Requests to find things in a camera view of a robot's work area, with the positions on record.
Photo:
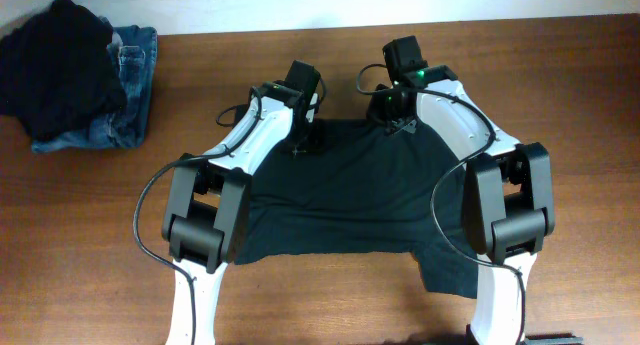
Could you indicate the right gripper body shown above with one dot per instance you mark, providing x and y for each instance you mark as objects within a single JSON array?
[{"x": 385, "y": 108}]

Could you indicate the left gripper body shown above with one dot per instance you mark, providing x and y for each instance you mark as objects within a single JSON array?
[{"x": 299, "y": 141}]

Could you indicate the black Nike t-shirt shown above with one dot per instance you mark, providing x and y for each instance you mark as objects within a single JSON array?
[{"x": 362, "y": 192}]

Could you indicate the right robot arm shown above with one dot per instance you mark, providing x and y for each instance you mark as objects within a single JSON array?
[{"x": 507, "y": 203}]

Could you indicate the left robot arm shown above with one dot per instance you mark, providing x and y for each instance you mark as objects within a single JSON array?
[{"x": 208, "y": 207}]

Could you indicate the folded blue jeans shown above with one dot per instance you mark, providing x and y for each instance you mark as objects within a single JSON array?
[{"x": 133, "y": 52}]

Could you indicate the black folded garment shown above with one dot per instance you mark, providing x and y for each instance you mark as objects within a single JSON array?
[{"x": 56, "y": 72}]

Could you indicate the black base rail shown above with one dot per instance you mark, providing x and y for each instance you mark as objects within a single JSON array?
[{"x": 545, "y": 339}]

